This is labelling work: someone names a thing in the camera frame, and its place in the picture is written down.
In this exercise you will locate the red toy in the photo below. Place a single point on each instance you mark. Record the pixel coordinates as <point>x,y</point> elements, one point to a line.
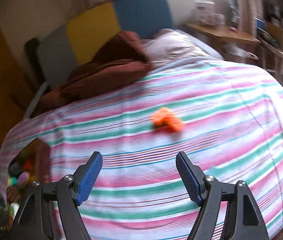
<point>27,165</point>

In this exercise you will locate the white box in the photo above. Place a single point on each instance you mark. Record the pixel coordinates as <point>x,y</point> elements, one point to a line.
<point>204,8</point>

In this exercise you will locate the brown cardboard box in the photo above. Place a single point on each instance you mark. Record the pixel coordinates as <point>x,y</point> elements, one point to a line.
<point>276,33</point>

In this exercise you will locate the wooden desk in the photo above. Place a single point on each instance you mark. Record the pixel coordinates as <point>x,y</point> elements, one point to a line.
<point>221,33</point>

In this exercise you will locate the gold metal tray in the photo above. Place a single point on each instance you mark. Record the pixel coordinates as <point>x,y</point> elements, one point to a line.
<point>41,155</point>

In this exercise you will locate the pale grey pillow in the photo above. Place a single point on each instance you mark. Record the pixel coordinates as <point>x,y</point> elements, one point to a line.
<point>179,45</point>

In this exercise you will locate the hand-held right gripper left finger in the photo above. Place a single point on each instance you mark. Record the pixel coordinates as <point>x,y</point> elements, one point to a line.
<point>89,180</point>

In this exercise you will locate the orange toy brick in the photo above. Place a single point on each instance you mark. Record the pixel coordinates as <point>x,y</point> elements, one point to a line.
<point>167,120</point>

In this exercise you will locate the striped pink green blanket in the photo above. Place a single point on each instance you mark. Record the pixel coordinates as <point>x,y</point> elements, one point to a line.
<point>156,92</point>

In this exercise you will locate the brown pillow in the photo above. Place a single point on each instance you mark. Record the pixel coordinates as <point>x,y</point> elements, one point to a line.
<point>106,65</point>

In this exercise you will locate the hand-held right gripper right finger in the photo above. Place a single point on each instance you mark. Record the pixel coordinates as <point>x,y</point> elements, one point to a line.
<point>189,177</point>

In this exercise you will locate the grey yellow blue headboard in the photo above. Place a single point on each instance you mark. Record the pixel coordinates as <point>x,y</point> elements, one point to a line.
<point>91,27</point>

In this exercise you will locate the white bed frame rail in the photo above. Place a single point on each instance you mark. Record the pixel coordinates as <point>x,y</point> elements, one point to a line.
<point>35,100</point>

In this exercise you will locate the purple ribbed toy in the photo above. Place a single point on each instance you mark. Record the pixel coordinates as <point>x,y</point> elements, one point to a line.
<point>24,178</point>

